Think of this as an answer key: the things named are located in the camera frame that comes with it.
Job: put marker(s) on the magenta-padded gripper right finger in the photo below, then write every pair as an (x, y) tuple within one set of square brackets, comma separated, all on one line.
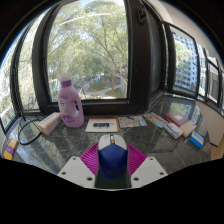
[(150, 171)]

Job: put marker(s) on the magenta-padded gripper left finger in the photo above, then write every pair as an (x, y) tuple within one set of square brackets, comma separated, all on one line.
[(75, 171)]

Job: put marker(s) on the blue and white computer mouse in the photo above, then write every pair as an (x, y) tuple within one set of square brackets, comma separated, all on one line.
[(112, 160)]

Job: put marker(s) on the small white and blue booklet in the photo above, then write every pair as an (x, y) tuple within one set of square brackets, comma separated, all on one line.
[(174, 130)]

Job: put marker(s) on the colourful thin booklet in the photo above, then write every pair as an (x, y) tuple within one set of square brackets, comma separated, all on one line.
[(156, 120)]

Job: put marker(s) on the pale printed leaflet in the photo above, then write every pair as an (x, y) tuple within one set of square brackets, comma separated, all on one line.
[(131, 121)]

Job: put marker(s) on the white card with dark picture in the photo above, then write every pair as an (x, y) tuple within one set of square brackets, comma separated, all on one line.
[(102, 125)]

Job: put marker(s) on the white and orange carton box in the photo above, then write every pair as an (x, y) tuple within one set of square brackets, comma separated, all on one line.
[(49, 123)]

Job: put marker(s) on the blue small box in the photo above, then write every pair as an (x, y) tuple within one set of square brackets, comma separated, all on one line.
[(196, 139)]

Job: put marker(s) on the cream thick book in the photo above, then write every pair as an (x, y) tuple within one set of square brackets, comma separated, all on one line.
[(188, 128)]

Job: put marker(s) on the red book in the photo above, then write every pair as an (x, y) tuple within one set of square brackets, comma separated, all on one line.
[(175, 117)]

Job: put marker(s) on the purple detergent bottle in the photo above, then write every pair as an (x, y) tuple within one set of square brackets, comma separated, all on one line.
[(70, 106)]

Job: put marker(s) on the yellow and purple book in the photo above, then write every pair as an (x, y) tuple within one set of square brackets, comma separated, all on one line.
[(10, 149)]

